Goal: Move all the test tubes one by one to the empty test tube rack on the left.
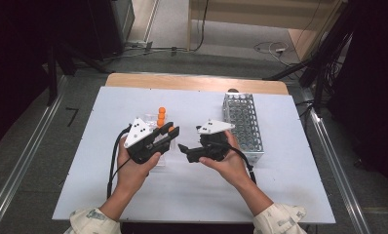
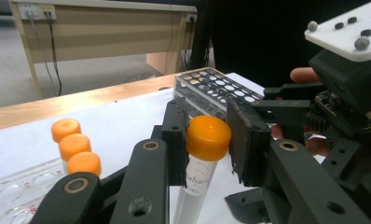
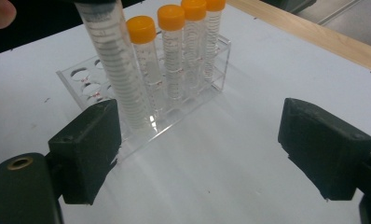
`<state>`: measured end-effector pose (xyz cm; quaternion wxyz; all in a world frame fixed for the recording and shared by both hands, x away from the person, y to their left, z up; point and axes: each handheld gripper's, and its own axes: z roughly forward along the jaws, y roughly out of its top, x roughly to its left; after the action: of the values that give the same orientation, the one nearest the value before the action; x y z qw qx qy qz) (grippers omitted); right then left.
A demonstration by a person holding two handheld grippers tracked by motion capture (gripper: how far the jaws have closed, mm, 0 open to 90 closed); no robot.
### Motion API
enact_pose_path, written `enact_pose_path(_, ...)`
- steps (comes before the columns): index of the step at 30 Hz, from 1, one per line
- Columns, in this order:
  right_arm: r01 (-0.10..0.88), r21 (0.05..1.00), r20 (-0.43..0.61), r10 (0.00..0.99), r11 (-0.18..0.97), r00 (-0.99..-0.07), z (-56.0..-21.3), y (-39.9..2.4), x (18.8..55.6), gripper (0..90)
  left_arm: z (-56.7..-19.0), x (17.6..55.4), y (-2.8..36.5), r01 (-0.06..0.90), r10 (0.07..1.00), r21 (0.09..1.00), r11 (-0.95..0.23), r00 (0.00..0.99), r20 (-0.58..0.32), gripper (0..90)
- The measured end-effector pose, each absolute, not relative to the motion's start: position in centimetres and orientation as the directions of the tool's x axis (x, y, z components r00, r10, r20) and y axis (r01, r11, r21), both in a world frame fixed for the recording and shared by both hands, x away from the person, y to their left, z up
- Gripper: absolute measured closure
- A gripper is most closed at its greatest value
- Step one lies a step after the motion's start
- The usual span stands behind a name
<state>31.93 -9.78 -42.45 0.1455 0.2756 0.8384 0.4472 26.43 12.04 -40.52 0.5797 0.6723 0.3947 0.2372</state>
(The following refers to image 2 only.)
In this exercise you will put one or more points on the black curtain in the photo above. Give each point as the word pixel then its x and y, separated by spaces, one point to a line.
pixel 255 37

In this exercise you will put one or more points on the clear plastic tube rack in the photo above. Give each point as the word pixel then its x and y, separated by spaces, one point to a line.
pixel 12 193

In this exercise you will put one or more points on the orange-capped clear tube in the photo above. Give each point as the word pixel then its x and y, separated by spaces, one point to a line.
pixel 65 129
pixel 208 137
pixel 85 162
pixel 75 146

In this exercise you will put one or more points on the white work board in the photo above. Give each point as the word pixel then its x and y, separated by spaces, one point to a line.
pixel 118 124

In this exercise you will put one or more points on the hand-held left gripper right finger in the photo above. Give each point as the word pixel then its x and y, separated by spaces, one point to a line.
pixel 250 149

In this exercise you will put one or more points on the wooden desk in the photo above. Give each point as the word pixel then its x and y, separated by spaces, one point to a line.
pixel 106 34

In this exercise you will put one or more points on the white desk socket panel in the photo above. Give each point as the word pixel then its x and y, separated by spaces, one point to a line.
pixel 37 11

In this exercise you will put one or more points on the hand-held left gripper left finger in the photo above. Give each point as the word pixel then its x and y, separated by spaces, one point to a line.
pixel 175 140

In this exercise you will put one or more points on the clear plastic container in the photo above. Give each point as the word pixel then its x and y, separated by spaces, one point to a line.
pixel 217 87

